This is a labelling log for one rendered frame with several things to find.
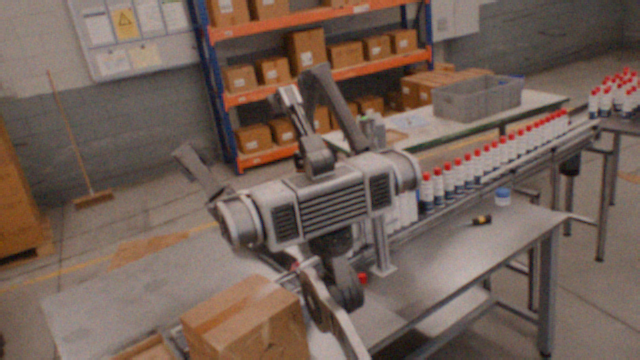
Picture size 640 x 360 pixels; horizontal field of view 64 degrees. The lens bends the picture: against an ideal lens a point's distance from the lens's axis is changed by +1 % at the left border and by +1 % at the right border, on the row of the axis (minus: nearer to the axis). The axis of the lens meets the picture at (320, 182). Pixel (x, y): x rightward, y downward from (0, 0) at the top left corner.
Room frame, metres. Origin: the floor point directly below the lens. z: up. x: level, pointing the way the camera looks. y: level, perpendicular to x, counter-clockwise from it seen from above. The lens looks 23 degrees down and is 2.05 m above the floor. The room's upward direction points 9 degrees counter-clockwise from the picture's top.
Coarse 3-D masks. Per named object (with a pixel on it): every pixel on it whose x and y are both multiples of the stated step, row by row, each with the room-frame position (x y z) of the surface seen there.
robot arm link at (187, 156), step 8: (184, 144) 1.71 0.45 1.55; (176, 152) 1.69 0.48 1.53; (184, 152) 1.68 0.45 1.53; (192, 152) 1.67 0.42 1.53; (176, 160) 1.69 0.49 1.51; (184, 160) 1.64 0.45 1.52; (192, 160) 1.62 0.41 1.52; (200, 160) 1.74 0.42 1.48; (184, 168) 1.71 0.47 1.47; (192, 168) 1.59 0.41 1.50; (200, 168) 1.57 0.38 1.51; (200, 176) 1.53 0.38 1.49; (208, 176) 1.52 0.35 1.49; (208, 184) 1.48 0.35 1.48; (216, 184) 1.47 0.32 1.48; (208, 192) 1.45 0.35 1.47; (216, 192) 1.44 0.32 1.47; (224, 192) 1.41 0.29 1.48; (232, 192) 1.40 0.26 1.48; (208, 200) 1.43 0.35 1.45; (208, 208) 1.38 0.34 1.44
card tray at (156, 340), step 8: (152, 336) 1.58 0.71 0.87; (160, 336) 1.59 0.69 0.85; (144, 344) 1.56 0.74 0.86; (152, 344) 1.57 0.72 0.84; (160, 344) 1.57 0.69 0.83; (128, 352) 1.53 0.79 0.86; (136, 352) 1.54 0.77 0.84; (144, 352) 1.54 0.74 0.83; (152, 352) 1.53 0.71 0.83; (160, 352) 1.53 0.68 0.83; (168, 352) 1.52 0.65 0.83
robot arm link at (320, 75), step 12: (312, 72) 1.72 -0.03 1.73; (324, 72) 1.73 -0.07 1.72; (312, 84) 1.80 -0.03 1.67; (324, 84) 1.70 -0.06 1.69; (324, 96) 1.71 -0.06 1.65; (336, 96) 1.68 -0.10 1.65; (336, 108) 1.66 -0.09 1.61; (348, 108) 1.67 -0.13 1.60; (336, 120) 1.68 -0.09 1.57; (348, 120) 1.64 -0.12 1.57; (348, 132) 1.62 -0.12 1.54; (360, 132) 1.62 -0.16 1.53; (348, 144) 1.63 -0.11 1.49; (360, 144) 1.59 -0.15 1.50; (372, 144) 1.61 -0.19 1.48; (348, 156) 1.59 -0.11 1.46
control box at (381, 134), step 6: (366, 114) 2.01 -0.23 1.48; (372, 114) 2.00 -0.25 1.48; (378, 114) 1.98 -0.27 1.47; (378, 120) 1.90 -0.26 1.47; (378, 126) 1.85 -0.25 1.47; (384, 126) 1.85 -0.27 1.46; (378, 132) 1.85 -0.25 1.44; (384, 132) 1.85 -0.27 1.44; (378, 138) 1.85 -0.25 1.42; (384, 138) 1.85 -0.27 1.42; (378, 144) 1.85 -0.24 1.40; (384, 144) 1.85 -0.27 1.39
